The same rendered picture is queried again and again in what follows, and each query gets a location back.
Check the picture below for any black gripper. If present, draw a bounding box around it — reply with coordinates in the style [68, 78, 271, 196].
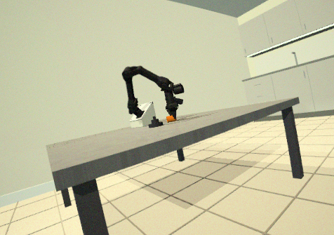
[165, 95, 179, 119]

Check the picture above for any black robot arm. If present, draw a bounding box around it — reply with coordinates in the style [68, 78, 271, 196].
[122, 66, 184, 118]

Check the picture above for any orange knob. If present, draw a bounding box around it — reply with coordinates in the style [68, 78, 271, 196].
[166, 116, 177, 122]

